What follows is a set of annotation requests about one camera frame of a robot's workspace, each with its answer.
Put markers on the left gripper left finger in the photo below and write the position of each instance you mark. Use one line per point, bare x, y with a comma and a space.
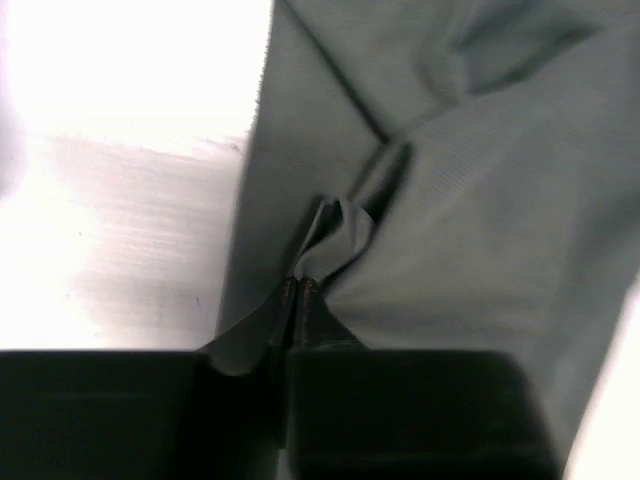
241, 349

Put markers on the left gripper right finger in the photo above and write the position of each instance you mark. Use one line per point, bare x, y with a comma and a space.
315, 328

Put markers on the dark grey t-shirt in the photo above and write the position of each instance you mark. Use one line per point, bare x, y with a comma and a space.
454, 174

